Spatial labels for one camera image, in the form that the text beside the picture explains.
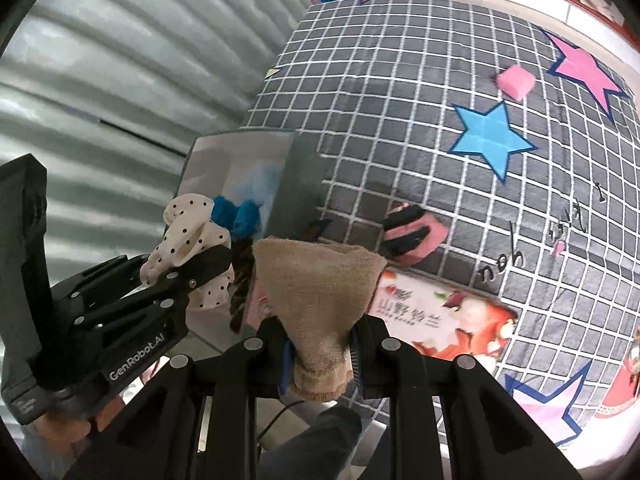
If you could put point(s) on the red printed cloth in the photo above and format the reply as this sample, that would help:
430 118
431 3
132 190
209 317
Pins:
625 390

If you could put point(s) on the blue fuzzy scrunchie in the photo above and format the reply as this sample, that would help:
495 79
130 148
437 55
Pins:
245 220

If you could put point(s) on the grey checked star blanket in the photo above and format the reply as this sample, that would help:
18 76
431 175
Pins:
400 110

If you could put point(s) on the pink black striped cloth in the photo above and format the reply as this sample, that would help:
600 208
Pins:
412 237

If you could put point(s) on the small pink piece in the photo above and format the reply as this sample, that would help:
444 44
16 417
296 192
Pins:
557 249

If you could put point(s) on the grey storage box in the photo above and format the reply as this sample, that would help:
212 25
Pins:
300 185

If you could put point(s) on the beige sock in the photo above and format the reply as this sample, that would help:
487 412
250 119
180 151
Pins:
315 300

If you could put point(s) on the person's leg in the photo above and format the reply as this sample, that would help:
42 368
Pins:
320 445

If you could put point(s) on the fruit printed carton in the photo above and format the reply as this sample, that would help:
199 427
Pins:
450 320

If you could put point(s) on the pink sponge block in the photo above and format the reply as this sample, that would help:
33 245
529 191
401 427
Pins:
515 82

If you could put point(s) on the pink soft cloth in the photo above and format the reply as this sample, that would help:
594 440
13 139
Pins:
259 297

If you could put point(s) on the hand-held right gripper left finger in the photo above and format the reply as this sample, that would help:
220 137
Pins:
282 370

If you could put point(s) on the white polka dot scrunchie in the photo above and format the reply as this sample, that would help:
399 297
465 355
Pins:
185 225

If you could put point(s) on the light blue fluffy cloth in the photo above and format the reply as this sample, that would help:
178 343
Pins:
257 182

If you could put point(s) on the person's left hand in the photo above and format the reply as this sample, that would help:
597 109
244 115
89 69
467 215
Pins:
60 430

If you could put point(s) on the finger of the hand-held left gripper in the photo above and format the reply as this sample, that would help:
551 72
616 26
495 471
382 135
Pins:
200 267
112 271

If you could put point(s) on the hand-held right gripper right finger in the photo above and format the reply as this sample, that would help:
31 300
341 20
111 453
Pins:
359 365

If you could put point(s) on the leopard print scrunchie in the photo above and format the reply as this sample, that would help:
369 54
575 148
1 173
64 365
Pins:
245 270

